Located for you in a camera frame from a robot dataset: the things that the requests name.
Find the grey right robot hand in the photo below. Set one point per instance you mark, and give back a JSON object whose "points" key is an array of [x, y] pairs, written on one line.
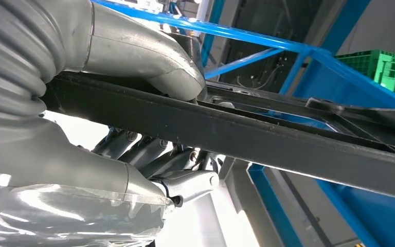
{"points": [[47, 177]]}

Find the blue metal shelf rack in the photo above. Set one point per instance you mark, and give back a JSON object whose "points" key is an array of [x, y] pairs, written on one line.
{"points": [[316, 81]]}

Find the green plastic crate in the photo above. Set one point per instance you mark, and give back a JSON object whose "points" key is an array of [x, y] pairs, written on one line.
{"points": [[388, 71]]}

